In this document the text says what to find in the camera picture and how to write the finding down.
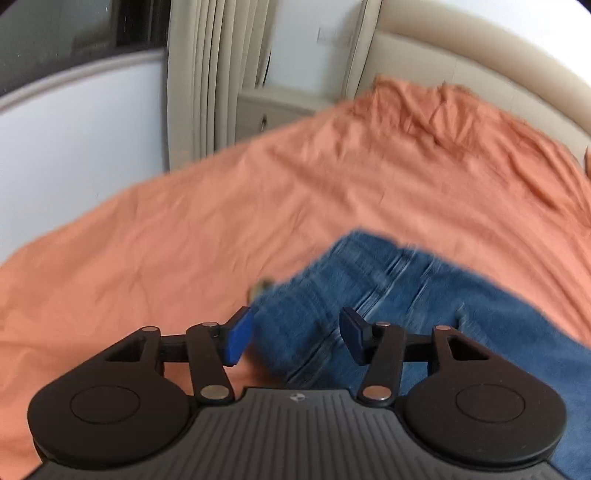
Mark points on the orange bed sheet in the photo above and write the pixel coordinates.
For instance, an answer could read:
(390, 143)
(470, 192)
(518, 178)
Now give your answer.
(221, 207)

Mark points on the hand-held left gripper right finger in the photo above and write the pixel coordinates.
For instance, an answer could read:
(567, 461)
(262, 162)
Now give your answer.
(352, 334)

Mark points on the beige nightstand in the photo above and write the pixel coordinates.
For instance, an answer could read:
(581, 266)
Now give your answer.
(277, 110)

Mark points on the white wall switch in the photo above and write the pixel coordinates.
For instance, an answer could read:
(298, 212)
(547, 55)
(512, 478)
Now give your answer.
(328, 35)

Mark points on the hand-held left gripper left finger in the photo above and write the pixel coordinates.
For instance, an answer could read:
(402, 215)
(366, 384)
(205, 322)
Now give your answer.
(239, 337)

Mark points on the dark framed window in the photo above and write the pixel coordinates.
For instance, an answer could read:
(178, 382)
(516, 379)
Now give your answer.
(55, 32)

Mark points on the beige padded headboard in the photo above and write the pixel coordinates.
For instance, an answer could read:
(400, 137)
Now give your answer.
(461, 60)

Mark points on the beige pleated curtain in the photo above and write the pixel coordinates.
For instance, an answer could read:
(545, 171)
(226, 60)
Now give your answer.
(207, 69)

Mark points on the blue denim pants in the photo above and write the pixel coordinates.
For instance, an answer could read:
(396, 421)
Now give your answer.
(415, 300)

